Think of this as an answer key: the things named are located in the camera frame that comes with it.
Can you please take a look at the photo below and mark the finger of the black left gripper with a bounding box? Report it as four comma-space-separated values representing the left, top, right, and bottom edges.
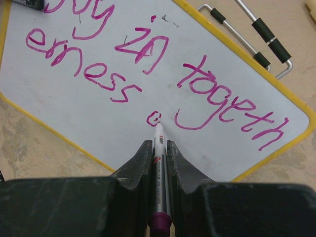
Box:
12, 0, 44, 11

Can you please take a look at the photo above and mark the pink and white marker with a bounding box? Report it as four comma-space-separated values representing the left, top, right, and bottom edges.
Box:
148, 122, 172, 237

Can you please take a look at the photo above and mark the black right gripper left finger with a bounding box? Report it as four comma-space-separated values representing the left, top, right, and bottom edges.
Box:
103, 140, 153, 237

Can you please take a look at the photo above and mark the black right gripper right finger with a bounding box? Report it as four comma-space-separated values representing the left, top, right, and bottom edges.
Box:
167, 140, 222, 237

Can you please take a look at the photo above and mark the yellow framed whiteboard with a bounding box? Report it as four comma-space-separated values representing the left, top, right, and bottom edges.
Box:
0, 0, 316, 181

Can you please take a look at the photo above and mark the cream toy microphone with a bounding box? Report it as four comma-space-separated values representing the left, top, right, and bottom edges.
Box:
305, 0, 316, 20

